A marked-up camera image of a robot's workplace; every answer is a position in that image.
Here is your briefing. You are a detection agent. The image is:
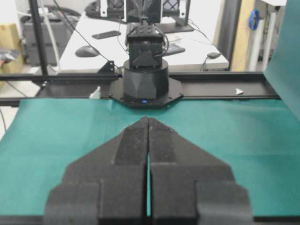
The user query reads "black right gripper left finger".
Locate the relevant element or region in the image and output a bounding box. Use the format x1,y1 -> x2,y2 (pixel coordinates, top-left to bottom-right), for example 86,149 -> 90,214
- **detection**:
45,117 -> 148,225

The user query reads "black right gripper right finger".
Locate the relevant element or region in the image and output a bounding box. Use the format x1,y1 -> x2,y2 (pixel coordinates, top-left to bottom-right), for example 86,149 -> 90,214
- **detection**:
149,118 -> 254,225

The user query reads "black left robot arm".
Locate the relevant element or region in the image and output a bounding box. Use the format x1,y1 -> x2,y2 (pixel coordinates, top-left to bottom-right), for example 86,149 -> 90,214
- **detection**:
123,17 -> 169,100

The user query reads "green table cloth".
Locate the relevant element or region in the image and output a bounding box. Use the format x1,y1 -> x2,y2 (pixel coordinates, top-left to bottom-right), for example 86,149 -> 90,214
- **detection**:
0,0 -> 300,218

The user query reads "black computer mouse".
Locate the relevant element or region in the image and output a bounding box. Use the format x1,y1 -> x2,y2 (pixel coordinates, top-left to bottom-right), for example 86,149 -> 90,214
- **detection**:
75,45 -> 99,58

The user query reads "white office desk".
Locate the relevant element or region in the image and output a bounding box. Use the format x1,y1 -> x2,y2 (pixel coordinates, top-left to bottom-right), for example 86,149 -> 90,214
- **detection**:
60,13 -> 229,73

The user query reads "black remote control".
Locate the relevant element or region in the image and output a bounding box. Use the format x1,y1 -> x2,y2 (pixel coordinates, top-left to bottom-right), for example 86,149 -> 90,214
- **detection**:
92,30 -> 121,40

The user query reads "black monitor with stand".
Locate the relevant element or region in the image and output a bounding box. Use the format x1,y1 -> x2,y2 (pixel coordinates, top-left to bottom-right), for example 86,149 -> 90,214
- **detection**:
96,0 -> 194,33

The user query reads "cardboard box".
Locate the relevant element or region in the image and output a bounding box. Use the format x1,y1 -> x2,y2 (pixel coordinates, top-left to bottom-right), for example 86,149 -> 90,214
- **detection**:
0,23 -> 24,74

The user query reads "blue tape roll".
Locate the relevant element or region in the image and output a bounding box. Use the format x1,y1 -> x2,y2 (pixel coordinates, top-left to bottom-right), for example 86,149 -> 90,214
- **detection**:
248,9 -> 260,30

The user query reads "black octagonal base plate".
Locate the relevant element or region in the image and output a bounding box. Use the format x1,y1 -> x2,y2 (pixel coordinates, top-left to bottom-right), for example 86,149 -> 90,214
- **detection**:
109,78 -> 184,108

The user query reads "black aluminium frame rail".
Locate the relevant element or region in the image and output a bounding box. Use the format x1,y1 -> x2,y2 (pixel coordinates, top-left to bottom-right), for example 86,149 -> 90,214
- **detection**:
0,72 -> 280,101

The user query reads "black vertical frame post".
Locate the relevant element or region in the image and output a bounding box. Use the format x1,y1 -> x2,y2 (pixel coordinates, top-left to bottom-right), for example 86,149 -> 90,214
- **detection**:
28,0 -> 48,76

